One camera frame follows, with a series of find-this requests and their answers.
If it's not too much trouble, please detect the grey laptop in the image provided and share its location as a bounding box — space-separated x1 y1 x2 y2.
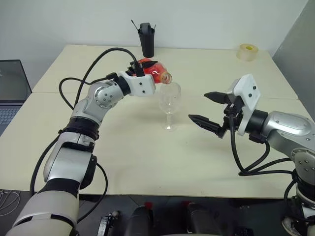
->
0 59 33 137

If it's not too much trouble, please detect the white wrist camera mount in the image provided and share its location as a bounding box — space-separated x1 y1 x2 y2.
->
117 71 157 97
231 73 262 136

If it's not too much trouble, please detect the black pen holder cup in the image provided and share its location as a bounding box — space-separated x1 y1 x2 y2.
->
137 23 156 58

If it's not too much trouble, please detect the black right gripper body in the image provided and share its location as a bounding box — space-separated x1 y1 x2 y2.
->
222 94 245 129

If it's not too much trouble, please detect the clear wine glass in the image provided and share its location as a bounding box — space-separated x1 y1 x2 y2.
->
158 82 183 131

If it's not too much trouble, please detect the black bracket with knob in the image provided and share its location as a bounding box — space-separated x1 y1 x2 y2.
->
99 210 122 236

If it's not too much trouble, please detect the white floor cable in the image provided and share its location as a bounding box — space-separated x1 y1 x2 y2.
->
0 190 22 217

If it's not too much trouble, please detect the red drink bottle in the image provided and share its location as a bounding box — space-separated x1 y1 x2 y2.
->
134 58 174 86

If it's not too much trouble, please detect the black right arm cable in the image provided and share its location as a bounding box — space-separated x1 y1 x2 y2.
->
229 112 300 177

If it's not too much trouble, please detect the dark rounded shape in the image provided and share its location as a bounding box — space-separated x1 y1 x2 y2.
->
128 202 155 236
181 201 220 236

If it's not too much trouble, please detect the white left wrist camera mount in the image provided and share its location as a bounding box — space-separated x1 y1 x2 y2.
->
117 71 157 97

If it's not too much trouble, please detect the translucent tape roll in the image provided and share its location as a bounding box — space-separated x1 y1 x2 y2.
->
237 43 259 62

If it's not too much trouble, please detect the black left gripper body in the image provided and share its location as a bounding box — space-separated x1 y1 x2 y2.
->
125 60 146 77

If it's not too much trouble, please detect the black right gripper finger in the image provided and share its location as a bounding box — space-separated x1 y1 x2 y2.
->
188 114 228 139
203 91 231 106

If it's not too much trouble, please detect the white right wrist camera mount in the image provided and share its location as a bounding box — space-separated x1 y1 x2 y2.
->
231 73 262 136

